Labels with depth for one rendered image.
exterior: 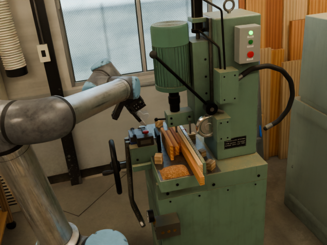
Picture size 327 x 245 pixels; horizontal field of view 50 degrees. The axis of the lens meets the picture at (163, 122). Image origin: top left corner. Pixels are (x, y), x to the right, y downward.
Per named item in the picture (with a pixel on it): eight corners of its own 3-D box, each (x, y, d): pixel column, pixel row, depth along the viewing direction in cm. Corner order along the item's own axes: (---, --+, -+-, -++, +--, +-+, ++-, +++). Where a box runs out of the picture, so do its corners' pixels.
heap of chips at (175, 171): (158, 169, 161) (158, 165, 160) (185, 165, 163) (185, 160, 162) (163, 180, 154) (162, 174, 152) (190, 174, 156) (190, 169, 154)
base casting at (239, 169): (143, 156, 211) (141, 143, 207) (233, 140, 221) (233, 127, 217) (158, 201, 171) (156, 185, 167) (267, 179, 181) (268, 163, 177)
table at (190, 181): (123, 137, 207) (122, 128, 205) (173, 129, 212) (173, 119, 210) (140, 198, 153) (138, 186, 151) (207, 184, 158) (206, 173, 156)
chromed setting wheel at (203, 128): (195, 137, 175) (194, 114, 169) (218, 133, 177) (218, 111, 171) (196, 140, 172) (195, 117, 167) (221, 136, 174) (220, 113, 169)
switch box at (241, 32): (233, 61, 163) (234, 26, 156) (254, 58, 164) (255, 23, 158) (239, 64, 157) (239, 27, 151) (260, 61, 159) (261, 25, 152)
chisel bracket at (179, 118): (165, 125, 185) (163, 110, 181) (190, 120, 187) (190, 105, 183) (168, 131, 178) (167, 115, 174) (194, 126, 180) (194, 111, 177)
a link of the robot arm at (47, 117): (43, 106, 81) (142, 71, 144) (-2, 105, 85) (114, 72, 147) (49, 153, 84) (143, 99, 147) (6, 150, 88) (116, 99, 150)
